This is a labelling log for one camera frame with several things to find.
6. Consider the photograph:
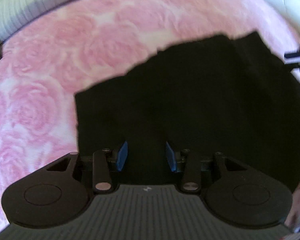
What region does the black zip jacket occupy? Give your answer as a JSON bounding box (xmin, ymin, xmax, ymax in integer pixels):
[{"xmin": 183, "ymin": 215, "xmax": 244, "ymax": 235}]
[{"xmin": 75, "ymin": 32, "xmax": 300, "ymax": 191}]

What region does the pink rose bedsheet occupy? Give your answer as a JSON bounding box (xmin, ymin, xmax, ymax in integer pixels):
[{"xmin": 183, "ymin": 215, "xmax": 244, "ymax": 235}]
[{"xmin": 0, "ymin": 0, "xmax": 300, "ymax": 232}]

